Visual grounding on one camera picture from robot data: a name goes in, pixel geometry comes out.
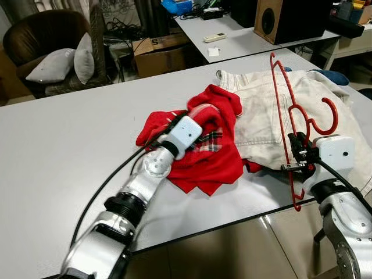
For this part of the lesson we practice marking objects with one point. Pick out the white paper note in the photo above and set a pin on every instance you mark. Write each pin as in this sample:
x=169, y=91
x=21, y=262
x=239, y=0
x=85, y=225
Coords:
x=214, y=52

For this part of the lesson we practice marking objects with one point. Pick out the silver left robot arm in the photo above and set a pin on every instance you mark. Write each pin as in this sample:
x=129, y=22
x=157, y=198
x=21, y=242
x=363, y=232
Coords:
x=96, y=253

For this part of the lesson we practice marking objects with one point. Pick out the red plastic hanger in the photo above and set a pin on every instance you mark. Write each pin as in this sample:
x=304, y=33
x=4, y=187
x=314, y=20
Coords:
x=336, y=116

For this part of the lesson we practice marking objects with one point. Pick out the grey pillow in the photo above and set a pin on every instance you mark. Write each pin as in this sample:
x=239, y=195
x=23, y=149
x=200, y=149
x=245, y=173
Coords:
x=84, y=58
x=52, y=67

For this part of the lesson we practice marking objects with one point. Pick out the open cardboard box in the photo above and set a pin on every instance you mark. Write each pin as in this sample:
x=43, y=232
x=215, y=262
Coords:
x=163, y=61

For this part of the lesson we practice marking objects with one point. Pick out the black wooden speaker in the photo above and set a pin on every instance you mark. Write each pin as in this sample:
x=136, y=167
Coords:
x=290, y=20

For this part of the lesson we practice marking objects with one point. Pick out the white remote control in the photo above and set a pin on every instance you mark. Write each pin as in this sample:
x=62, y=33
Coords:
x=215, y=38

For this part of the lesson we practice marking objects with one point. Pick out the blue plastic box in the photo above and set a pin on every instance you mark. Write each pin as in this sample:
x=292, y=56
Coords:
x=176, y=7

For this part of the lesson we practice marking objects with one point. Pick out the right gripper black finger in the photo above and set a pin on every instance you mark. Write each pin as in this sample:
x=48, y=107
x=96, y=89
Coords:
x=294, y=143
x=304, y=143

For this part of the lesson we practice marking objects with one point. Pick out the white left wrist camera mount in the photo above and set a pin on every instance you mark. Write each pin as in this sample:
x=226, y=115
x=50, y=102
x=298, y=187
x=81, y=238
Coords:
x=186, y=133

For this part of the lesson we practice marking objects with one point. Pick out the red shirt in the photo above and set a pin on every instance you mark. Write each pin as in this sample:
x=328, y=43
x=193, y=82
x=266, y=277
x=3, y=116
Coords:
x=221, y=168

